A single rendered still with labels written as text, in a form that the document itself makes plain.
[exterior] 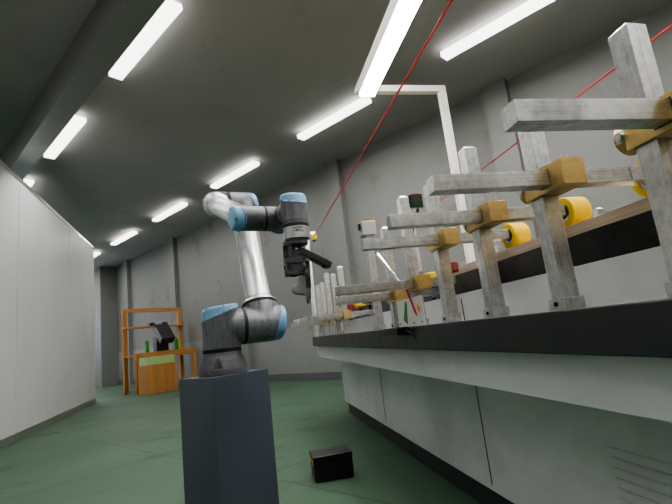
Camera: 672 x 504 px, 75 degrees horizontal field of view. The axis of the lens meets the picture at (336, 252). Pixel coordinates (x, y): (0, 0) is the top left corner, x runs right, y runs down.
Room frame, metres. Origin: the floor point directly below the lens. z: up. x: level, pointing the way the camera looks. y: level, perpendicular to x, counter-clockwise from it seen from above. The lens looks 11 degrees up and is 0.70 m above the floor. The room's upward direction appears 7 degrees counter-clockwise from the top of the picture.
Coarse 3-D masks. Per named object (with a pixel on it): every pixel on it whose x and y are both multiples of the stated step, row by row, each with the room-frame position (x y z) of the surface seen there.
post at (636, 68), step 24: (624, 24) 0.59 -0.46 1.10; (624, 48) 0.60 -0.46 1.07; (648, 48) 0.59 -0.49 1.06; (624, 72) 0.60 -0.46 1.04; (648, 72) 0.59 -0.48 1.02; (624, 96) 0.61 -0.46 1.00; (648, 96) 0.58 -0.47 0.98; (648, 144) 0.60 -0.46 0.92; (648, 168) 0.61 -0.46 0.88; (648, 192) 0.61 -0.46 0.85
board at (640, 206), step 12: (636, 204) 0.88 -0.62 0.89; (648, 204) 0.85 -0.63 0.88; (600, 216) 0.97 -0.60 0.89; (612, 216) 0.94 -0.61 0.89; (624, 216) 0.91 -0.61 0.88; (576, 228) 1.05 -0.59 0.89; (588, 228) 1.01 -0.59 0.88; (504, 252) 1.35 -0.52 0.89; (516, 252) 1.29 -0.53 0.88; (468, 264) 1.58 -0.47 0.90
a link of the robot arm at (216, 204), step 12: (216, 192) 1.88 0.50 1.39; (204, 204) 1.87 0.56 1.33; (216, 204) 1.73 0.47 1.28; (228, 204) 1.60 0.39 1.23; (240, 204) 1.52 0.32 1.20; (216, 216) 1.91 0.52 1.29; (228, 216) 1.50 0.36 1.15; (240, 216) 1.45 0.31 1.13; (252, 216) 1.46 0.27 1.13; (264, 216) 1.48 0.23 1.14; (240, 228) 1.47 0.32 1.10; (252, 228) 1.49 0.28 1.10; (264, 228) 1.51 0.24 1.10
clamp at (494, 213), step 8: (496, 200) 1.01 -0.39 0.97; (504, 200) 1.01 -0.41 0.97; (480, 208) 1.03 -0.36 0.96; (488, 208) 1.00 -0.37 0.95; (496, 208) 1.00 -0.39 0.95; (504, 208) 1.01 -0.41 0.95; (488, 216) 1.01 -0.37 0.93; (496, 216) 1.00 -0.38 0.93; (504, 216) 1.01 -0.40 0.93; (472, 224) 1.08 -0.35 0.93; (480, 224) 1.05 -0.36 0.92; (488, 224) 1.03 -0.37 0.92; (496, 224) 1.05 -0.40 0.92
